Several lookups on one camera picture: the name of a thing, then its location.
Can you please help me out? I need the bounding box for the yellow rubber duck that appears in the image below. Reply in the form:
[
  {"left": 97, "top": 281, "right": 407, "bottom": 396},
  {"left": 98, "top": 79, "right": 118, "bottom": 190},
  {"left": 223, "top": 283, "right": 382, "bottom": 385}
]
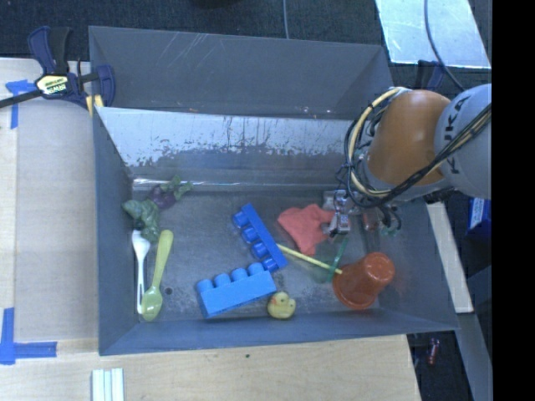
[{"left": 267, "top": 291, "right": 298, "bottom": 321}]

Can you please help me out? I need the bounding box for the pale wood board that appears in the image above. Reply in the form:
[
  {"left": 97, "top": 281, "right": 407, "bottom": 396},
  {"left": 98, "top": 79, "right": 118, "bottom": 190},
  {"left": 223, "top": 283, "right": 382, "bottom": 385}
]
[{"left": 13, "top": 97, "right": 101, "bottom": 343}]

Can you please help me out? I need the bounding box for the light green plastic spoon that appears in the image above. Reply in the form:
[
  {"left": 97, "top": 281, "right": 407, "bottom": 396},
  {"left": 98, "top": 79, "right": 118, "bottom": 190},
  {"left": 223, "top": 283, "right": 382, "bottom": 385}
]
[{"left": 140, "top": 229, "right": 175, "bottom": 322}]

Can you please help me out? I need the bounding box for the white plastic fork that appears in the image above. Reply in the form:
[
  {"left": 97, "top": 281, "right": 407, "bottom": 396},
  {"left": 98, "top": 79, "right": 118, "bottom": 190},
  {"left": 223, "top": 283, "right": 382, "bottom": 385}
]
[{"left": 131, "top": 228, "right": 151, "bottom": 315}]

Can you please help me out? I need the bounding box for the long narrow blue toy brick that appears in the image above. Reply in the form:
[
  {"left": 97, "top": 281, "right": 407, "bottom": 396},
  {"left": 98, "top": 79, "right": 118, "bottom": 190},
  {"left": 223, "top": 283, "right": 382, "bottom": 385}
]
[{"left": 231, "top": 202, "right": 290, "bottom": 274}]

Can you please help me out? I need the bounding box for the grey metal bin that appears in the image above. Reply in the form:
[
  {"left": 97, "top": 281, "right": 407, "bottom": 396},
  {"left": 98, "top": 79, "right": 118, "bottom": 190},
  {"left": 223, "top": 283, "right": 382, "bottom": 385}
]
[{"left": 87, "top": 25, "right": 461, "bottom": 357}]

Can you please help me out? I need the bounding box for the purple and green toy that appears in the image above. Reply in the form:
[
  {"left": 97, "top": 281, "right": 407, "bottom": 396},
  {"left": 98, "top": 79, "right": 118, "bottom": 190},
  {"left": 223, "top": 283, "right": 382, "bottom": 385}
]
[{"left": 147, "top": 175, "right": 194, "bottom": 211}]

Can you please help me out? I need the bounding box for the clear green plastic utensil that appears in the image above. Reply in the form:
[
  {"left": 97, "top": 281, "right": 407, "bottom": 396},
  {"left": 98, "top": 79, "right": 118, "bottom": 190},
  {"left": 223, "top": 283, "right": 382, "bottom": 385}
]
[{"left": 310, "top": 236, "right": 350, "bottom": 285}]

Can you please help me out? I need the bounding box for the thin yellow stick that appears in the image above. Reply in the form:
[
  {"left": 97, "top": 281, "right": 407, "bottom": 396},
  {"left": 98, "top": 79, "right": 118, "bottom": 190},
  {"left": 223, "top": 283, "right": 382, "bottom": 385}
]
[{"left": 275, "top": 243, "right": 344, "bottom": 276}]

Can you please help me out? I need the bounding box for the orange plastic cup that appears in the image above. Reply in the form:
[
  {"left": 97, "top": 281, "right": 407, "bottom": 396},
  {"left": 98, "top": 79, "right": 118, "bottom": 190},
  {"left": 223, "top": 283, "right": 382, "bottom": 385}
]
[{"left": 331, "top": 251, "right": 396, "bottom": 312}]

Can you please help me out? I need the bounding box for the red cloth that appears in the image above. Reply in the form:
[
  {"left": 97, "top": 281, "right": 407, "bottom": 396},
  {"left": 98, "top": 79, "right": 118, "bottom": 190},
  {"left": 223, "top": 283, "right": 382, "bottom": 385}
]
[{"left": 276, "top": 203, "right": 336, "bottom": 256}]

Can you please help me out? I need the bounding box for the large blue toy brick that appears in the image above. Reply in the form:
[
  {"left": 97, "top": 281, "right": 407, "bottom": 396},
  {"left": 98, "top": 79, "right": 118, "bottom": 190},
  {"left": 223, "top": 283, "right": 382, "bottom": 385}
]
[{"left": 195, "top": 261, "right": 278, "bottom": 320}]

